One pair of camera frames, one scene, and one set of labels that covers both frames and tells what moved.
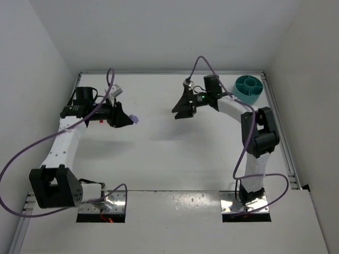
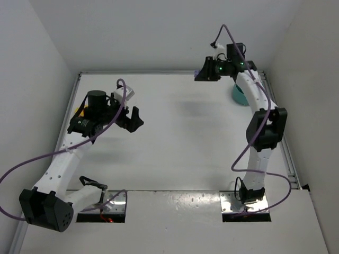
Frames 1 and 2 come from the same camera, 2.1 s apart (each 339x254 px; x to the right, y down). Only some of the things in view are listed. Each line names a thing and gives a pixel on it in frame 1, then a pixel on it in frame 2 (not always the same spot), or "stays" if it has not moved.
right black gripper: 190,99 to 208,69
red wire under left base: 107,220 stays
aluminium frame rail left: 28,208 stays
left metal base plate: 114,202 stays
